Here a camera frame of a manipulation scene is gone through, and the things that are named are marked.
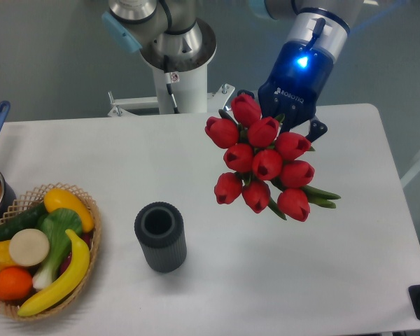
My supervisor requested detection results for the yellow toy banana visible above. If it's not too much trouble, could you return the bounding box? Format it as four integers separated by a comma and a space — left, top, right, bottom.
17, 229, 90, 317

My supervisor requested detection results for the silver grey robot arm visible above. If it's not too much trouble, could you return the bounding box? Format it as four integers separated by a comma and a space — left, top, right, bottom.
101, 1, 362, 141

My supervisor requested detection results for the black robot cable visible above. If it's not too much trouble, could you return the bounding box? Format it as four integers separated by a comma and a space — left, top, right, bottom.
162, 55, 181, 115

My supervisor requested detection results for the orange toy fruit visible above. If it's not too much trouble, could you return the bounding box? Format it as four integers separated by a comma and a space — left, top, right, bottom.
0, 267, 33, 301

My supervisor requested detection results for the woven wicker basket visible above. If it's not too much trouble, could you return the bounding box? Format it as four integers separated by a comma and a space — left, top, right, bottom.
0, 183, 102, 321

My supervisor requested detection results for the beige round toy slice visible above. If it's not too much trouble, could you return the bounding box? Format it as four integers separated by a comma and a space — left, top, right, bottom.
8, 229, 50, 267

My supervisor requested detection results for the dark grey ribbed vase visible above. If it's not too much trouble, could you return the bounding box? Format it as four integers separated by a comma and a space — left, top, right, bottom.
134, 202, 187, 273

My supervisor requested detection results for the white metal base bracket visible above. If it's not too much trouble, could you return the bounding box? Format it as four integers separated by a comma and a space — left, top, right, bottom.
107, 83, 235, 117

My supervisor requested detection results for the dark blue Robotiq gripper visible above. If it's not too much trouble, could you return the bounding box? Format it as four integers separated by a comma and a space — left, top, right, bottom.
236, 13, 351, 144

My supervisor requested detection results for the dark green toy cucumber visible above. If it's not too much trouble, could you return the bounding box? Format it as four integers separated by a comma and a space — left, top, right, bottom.
0, 203, 48, 242

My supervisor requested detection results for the red tulip bouquet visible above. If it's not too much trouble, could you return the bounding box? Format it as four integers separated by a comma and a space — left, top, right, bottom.
204, 98, 340, 222

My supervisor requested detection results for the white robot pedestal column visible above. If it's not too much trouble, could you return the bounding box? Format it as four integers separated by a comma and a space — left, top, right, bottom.
151, 65, 207, 115

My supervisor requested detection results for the yellow toy squash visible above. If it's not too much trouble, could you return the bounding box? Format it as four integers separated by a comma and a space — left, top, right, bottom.
43, 188, 95, 232

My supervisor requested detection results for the green toy bok choy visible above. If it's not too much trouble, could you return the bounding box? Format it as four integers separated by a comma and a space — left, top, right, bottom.
33, 208, 83, 291

